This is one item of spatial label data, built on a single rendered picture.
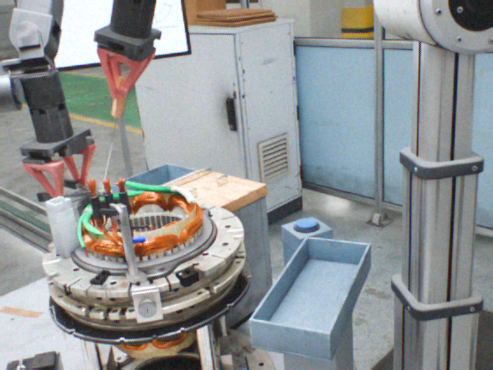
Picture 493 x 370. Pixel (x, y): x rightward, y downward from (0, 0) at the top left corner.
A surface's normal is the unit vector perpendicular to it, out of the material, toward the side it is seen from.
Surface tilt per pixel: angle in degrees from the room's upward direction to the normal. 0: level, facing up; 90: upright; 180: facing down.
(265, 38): 91
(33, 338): 0
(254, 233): 90
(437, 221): 90
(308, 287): 0
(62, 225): 90
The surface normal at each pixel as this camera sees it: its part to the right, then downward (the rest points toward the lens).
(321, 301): -0.08, -0.93
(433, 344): 0.15, 0.34
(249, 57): 0.73, 0.18
